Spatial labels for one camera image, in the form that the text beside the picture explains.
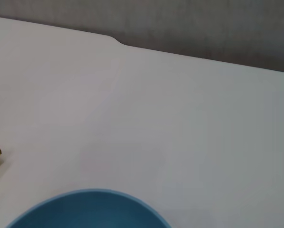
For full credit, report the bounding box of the blue bowl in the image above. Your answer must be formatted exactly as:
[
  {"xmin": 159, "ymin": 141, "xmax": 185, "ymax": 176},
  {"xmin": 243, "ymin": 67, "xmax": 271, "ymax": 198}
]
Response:
[{"xmin": 4, "ymin": 188, "xmax": 173, "ymax": 228}]

